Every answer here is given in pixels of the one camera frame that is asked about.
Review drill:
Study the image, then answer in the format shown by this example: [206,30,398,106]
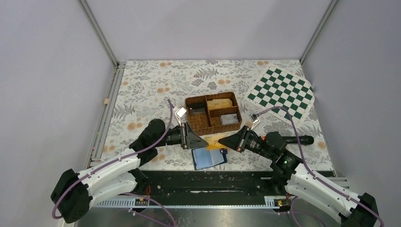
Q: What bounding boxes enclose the grey card stack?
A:
[220,113,239,125]

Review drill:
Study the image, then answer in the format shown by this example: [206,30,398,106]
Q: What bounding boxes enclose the purple cable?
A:
[52,99,178,227]
[257,105,384,227]

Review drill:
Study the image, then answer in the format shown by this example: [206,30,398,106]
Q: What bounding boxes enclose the aluminium frame rail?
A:
[68,61,151,208]

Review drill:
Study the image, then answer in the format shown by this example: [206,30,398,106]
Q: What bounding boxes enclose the orange gold VIP card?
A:
[204,133,226,150]

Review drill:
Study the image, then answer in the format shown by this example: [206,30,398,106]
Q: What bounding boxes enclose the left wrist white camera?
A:
[174,107,187,125]

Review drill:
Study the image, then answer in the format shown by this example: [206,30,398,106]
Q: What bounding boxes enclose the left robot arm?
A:
[51,119,208,224]

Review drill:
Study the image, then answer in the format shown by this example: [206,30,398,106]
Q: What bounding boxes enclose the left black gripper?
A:
[155,122,209,149]

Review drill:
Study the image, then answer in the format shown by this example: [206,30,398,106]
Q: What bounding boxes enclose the blue leather card holder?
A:
[192,148,228,170]

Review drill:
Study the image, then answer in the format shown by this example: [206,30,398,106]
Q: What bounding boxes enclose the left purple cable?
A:
[52,99,178,227]

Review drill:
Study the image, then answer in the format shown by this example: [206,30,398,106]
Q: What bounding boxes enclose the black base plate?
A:
[130,170,288,206]

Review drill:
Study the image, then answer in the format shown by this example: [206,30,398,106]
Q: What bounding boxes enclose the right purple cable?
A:
[257,105,384,227]

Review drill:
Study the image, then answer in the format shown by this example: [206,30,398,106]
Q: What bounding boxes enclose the black marker orange cap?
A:
[261,135,314,146]

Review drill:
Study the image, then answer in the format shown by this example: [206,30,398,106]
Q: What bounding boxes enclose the green white chessboard mat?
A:
[244,64,315,125]

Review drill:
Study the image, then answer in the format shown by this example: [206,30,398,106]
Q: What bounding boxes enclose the woven wicker divided basket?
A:
[185,91,242,135]

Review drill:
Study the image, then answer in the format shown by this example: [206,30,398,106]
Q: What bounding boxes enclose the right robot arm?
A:
[219,126,379,227]

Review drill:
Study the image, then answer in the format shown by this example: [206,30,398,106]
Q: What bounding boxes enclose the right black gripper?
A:
[218,125,275,160]

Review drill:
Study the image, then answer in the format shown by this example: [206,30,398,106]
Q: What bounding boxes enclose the floral table mat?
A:
[93,60,334,173]

